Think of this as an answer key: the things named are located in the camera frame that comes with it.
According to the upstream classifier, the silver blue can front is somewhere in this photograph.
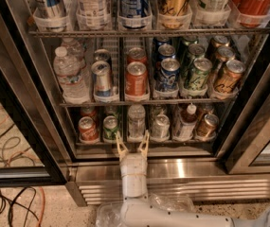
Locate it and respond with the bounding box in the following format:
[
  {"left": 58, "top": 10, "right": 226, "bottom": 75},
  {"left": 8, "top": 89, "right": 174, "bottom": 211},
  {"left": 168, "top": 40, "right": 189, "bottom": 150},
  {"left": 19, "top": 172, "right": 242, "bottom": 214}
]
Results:
[{"left": 92, "top": 61, "right": 113, "bottom": 96}]

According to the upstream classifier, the tall blue silver can top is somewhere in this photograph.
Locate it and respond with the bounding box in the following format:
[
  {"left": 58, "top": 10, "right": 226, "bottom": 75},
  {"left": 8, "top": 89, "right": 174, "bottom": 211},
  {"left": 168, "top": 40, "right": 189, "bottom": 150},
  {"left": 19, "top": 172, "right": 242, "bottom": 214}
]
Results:
[{"left": 35, "top": 0, "right": 66, "bottom": 32}]

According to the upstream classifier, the blue can middle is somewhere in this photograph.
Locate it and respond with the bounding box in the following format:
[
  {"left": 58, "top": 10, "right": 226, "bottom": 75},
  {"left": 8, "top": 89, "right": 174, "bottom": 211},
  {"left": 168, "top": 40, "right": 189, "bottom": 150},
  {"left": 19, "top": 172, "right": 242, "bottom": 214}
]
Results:
[{"left": 156, "top": 44, "right": 176, "bottom": 62}]

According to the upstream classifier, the silver blue can rear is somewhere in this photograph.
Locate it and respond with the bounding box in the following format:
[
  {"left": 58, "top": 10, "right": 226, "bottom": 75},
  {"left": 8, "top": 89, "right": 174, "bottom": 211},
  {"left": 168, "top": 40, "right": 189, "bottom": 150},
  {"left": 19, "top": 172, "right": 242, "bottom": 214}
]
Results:
[{"left": 93, "top": 48, "right": 112, "bottom": 63}]

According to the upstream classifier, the gold can middle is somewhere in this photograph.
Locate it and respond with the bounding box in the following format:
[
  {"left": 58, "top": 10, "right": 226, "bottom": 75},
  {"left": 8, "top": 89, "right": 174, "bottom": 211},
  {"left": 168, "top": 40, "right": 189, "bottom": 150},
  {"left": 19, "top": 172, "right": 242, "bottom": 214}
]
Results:
[{"left": 211, "top": 45, "right": 235, "bottom": 68}]

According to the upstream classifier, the gold can front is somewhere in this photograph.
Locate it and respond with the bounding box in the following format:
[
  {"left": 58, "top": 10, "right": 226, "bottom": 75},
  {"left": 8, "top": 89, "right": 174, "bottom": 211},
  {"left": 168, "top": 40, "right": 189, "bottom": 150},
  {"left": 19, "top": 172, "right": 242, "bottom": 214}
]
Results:
[{"left": 213, "top": 60, "right": 245, "bottom": 94}]

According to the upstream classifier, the green can middle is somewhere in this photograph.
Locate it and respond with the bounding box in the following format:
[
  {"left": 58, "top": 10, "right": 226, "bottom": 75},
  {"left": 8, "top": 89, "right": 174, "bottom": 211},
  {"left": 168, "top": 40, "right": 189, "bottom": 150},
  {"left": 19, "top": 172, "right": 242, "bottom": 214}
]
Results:
[{"left": 183, "top": 44, "right": 206, "bottom": 64}]

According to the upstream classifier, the copper can bottom front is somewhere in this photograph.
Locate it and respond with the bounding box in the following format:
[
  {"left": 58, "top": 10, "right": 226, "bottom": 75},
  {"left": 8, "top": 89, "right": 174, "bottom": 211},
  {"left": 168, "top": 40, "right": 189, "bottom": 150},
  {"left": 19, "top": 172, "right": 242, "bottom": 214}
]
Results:
[{"left": 196, "top": 113, "right": 219, "bottom": 137}]

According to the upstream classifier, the white label bottle top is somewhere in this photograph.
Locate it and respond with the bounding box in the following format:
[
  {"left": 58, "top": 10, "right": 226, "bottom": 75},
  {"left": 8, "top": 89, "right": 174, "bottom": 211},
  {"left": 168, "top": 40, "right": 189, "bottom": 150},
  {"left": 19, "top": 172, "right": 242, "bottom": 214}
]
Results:
[{"left": 78, "top": 0, "right": 110, "bottom": 29}]

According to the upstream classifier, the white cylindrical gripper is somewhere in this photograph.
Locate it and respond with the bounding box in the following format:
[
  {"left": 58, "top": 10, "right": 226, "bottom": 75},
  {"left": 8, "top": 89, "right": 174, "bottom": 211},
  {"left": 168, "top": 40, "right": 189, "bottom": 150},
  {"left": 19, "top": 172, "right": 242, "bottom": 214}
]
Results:
[{"left": 116, "top": 130, "right": 150, "bottom": 198}]

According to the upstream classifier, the right sliding glass door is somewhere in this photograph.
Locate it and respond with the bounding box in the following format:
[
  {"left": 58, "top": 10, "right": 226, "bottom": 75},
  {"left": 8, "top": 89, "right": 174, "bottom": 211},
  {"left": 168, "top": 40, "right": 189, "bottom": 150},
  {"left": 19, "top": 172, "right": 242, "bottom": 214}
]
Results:
[{"left": 225, "top": 63, "right": 270, "bottom": 174}]

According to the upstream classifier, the green can bottom rear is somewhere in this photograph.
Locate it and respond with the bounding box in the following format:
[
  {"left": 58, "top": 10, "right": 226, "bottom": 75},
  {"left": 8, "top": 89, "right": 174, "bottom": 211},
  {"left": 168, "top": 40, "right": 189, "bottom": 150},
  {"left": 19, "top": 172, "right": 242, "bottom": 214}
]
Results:
[{"left": 105, "top": 106, "right": 120, "bottom": 118}]

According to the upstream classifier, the gold can rear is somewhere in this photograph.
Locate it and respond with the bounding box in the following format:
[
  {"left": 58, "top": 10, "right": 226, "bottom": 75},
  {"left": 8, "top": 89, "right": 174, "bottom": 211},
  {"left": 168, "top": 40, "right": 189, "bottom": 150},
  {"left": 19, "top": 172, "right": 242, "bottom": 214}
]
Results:
[{"left": 208, "top": 35, "right": 230, "bottom": 51}]

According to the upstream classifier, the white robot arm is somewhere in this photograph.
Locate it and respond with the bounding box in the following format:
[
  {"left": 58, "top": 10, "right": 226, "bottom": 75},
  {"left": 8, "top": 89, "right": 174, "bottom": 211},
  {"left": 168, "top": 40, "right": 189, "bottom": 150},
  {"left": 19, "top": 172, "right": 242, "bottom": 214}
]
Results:
[{"left": 116, "top": 131, "right": 270, "bottom": 227}]

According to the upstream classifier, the red cola can top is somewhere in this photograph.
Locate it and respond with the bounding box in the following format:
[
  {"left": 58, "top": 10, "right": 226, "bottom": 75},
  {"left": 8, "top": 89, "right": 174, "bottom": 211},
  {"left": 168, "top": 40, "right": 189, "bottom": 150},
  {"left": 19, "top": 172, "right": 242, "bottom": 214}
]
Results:
[{"left": 231, "top": 0, "right": 270, "bottom": 27}]

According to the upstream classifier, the orange cable on floor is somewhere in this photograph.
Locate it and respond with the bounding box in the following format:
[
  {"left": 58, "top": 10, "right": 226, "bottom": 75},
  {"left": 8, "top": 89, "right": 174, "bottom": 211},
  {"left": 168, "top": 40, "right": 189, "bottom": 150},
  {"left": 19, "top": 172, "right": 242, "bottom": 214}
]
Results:
[{"left": 0, "top": 106, "right": 46, "bottom": 227}]

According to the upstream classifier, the red can bottom front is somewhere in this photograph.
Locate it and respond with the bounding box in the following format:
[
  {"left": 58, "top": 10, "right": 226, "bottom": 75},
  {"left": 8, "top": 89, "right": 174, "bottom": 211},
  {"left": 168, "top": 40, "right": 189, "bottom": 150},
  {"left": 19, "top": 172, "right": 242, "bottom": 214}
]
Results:
[{"left": 78, "top": 116, "right": 99, "bottom": 141}]

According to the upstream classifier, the rear water bottle middle shelf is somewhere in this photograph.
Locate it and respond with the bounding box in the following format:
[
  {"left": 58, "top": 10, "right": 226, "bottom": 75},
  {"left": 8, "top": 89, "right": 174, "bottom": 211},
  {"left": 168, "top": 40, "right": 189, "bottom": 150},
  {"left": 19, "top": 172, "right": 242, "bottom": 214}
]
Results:
[{"left": 61, "top": 38, "right": 86, "bottom": 69}]

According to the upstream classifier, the stainless steel fridge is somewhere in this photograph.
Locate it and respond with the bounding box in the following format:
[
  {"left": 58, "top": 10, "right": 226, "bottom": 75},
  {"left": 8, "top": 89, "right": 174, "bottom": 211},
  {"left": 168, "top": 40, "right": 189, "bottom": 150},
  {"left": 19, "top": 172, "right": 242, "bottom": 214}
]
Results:
[{"left": 0, "top": 0, "right": 270, "bottom": 206}]

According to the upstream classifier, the tall gold can top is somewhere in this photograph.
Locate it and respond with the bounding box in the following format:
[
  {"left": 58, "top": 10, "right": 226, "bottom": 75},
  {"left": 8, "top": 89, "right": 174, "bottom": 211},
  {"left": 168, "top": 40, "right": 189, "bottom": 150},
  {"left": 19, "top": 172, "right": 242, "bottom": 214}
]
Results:
[{"left": 157, "top": 0, "right": 189, "bottom": 29}]

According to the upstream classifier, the brown juice bottle white cap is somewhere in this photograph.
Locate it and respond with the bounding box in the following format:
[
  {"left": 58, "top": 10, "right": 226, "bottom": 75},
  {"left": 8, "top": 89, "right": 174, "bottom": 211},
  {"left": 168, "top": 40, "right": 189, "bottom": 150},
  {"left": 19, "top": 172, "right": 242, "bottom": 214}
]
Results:
[{"left": 172, "top": 104, "right": 197, "bottom": 141}]

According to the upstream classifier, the sliding glass door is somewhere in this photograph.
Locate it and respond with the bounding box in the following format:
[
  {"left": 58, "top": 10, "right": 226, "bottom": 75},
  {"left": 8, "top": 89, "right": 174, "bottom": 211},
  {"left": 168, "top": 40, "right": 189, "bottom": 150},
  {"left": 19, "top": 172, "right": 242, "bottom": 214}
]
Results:
[
  {"left": 225, "top": 63, "right": 270, "bottom": 174},
  {"left": 0, "top": 40, "right": 67, "bottom": 187}
]

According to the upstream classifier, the blue white can top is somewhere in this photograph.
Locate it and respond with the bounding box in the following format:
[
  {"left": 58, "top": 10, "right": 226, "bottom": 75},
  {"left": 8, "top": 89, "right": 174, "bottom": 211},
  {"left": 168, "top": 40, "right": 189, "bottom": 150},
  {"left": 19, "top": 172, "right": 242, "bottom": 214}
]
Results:
[{"left": 119, "top": 0, "right": 150, "bottom": 29}]

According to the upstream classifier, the orange soda can front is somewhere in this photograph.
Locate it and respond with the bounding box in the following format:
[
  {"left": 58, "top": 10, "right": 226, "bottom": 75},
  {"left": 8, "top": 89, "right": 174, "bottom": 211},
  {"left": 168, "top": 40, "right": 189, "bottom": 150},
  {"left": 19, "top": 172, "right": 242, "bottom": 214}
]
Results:
[{"left": 125, "top": 61, "right": 148, "bottom": 96}]

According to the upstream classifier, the green can bottom front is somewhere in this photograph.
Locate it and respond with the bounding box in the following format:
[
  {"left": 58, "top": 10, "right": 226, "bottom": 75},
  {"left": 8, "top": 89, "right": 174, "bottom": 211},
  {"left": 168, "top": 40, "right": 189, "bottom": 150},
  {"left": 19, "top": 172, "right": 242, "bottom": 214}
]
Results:
[{"left": 103, "top": 115, "right": 120, "bottom": 141}]

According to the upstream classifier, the front water bottle middle shelf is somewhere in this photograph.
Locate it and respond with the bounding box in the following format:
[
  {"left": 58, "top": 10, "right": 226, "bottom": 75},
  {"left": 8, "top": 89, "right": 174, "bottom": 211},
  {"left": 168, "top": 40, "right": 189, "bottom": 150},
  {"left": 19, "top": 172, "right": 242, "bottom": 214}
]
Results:
[{"left": 53, "top": 46, "right": 89, "bottom": 104}]

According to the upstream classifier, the red can bottom rear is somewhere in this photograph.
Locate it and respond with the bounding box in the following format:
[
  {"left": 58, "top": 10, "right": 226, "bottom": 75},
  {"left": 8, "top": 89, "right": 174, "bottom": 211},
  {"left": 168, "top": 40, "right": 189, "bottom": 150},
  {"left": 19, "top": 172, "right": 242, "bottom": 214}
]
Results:
[{"left": 81, "top": 106, "right": 97, "bottom": 118}]

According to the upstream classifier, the silver can bottom rear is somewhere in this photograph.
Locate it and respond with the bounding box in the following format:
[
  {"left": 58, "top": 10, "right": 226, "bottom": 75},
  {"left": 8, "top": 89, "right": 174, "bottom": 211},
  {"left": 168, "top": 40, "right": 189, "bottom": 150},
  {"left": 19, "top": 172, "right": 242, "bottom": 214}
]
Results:
[{"left": 150, "top": 104, "right": 167, "bottom": 115}]

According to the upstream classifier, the copper can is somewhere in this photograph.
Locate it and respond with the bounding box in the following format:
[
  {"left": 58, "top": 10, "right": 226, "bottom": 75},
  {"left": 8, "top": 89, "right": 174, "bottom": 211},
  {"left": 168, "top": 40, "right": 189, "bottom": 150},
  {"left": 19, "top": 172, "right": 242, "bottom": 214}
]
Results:
[
  {"left": 198, "top": 103, "right": 214, "bottom": 115},
  {"left": 196, "top": 113, "right": 219, "bottom": 137}
]

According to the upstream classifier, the orange soda can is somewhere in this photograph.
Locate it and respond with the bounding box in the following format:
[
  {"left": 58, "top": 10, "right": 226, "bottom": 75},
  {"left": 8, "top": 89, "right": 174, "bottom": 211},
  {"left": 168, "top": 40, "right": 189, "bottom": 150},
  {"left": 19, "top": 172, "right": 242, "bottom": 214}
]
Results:
[
  {"left": 125, "top": 61, "right": 148, "bottom": 96},
  {"left": 127, "top": 47, "right": 147, "bottom": 64}
]

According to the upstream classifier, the orange soda can rear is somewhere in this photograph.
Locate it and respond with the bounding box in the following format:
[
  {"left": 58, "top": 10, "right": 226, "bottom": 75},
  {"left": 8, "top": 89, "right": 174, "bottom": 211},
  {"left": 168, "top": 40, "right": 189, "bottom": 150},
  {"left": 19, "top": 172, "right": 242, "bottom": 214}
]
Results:
[{"left": 127, "top": 47, "right": 147, "bottom": 64}]

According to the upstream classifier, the left sliding glass door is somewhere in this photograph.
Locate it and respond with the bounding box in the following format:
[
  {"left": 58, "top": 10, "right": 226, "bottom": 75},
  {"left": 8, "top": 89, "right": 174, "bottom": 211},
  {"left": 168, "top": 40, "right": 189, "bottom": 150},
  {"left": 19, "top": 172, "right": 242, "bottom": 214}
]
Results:
[{"left": 0, "top": 40, "right": 67, "bottom": 187}]

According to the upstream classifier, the black cable on floor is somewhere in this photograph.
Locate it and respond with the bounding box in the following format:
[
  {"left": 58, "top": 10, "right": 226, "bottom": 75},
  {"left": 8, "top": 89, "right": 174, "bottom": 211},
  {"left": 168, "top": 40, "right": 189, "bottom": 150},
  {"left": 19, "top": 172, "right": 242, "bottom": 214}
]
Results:
[{"left": 0, "top": 99, "right": 41, "bottom": 227}]

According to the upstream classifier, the clear water bottle bottom shelf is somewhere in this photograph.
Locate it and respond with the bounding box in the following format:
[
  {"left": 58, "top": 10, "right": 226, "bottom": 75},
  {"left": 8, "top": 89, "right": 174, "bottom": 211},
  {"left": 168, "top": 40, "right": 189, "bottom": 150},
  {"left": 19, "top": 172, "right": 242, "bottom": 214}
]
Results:
[{"left": 128, "top": 104, "right": 146, "bottom": 142}]

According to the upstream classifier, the copper can bottom rear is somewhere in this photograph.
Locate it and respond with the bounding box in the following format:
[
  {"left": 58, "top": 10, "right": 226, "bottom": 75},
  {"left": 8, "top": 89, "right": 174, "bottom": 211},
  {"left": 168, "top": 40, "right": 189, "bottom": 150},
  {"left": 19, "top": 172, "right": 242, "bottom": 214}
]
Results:
[{"left": 198, "top": 103, "right": 214, "bottom": 115}]

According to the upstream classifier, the silver can bottom front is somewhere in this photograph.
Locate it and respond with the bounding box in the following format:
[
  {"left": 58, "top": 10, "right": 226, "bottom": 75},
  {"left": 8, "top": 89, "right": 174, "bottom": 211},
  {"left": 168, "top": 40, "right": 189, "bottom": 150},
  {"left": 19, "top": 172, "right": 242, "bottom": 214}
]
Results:
[{"left": 152, "top": 114, "right": 170, "bottom": 140}]

